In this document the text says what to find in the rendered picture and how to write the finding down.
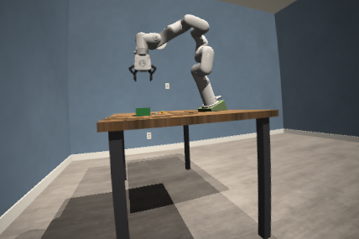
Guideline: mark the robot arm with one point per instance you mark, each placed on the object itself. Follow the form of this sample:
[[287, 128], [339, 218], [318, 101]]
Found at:
[[204, 55]]

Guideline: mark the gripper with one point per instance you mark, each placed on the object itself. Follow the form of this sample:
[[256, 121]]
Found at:
[[142, 63]]

